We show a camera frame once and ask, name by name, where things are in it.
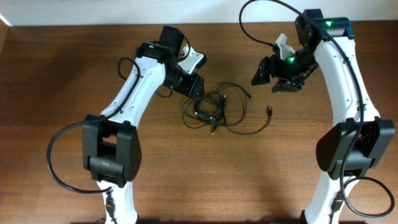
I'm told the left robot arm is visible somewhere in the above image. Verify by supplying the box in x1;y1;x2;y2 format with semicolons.
83;26;206;223

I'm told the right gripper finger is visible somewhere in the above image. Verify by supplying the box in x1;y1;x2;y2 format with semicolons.
272;79;302;93
251;57;271;86

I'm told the thin black usb cable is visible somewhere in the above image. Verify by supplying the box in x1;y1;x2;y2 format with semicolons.
198;81;274;136

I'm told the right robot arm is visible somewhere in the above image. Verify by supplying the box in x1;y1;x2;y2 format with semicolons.
251;9;395;223

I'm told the black cable white plug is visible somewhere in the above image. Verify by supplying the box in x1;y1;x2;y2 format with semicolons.
182;92;226;135

